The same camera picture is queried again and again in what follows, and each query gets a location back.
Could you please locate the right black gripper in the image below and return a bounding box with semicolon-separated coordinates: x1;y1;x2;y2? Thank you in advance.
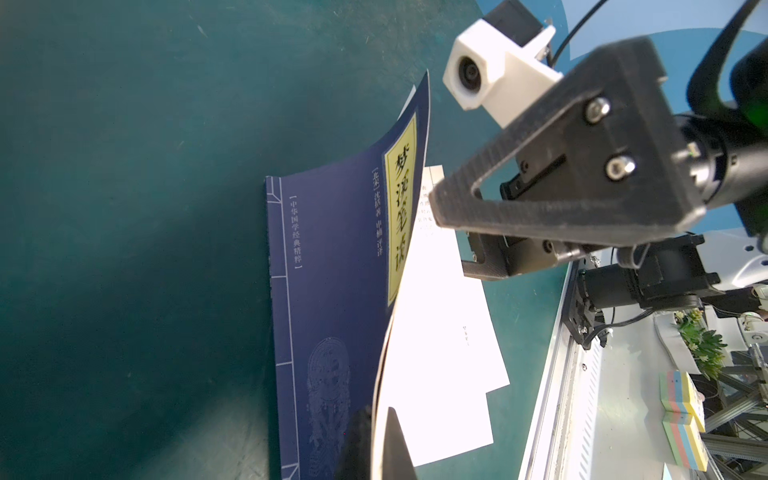
430;37;720;311

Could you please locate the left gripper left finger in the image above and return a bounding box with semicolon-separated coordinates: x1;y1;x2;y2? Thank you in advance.
334;406;372;480

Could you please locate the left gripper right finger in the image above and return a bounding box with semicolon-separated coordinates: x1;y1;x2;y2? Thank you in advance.
382;407;417;480

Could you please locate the dark blue book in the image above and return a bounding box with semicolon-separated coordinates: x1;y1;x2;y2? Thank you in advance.
265;70;511;480

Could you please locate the colourful sticky note stack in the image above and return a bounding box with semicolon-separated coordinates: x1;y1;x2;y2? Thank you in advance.
659;370;709;472

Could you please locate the small green artificial plant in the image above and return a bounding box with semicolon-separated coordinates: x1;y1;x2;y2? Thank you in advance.
674;309;727;380

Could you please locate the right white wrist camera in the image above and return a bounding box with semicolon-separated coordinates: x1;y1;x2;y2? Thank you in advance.
443;1;563;128

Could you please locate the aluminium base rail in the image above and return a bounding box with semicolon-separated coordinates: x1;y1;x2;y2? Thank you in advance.
517;263;667;480

